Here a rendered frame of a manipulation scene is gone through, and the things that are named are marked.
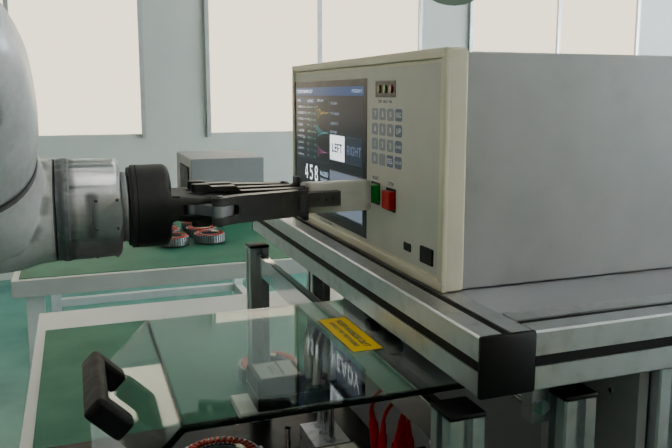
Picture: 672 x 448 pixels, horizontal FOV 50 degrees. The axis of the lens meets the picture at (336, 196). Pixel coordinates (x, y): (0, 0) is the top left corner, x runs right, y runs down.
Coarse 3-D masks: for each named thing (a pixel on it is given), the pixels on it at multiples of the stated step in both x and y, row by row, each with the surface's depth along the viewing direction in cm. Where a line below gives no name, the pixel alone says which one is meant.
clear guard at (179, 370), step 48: (144, 336) 66; (192, 336) 65; (240, 336) 65; (288, 336) 65; (384, 336) 65; (144, 384) 58; (192, 384) 54; (240, 384) 54; (288, 384) 54; (336, 384) 54; (384, 384) 54; (432, 384) 54; (96, 432) 58; (144, 432) 51
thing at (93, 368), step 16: (96, 352) 61; (96, 368) 58; (112, 368) 61; (96, 384) 55; (112, 384) 61; (96, 400) 52; (112, 400) 53; (96, 416) 52; (112, 416) 52; (128, 416) 53; (112, 432) 52
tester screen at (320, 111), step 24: (312, 96) 91; (336, 96) 83; (360, 96) 76; (312, 120) 91; (336, 120) 83; (360, 120) 76; (312, 144) 92; (336, 168) 84; (360, 168) 77; (336, 216) 85
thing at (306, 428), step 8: (304, 424) 100; (312, 424) 100; (336, 424) 100; (304, 432) 98; (312, 432) 98; (320, 432) 98; (336, 432) 98; (304, 440) 99; (312, 440) 96; (320, 440) 96; (328, 440) 95; (336, 440) 96; (344, 440) 96
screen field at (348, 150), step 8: (336, 136) 83; (344, 136) 81; (336, 144) 83; (344, 144) 81; (352, 144) 78; (360, 144) 76; (336, 152) 83; (344, 152) 81; (352, 152) 79; (360, 152) 76; (336, 160) 84; (344, 160) 81; (352, 160) 79; (360, 160) 76
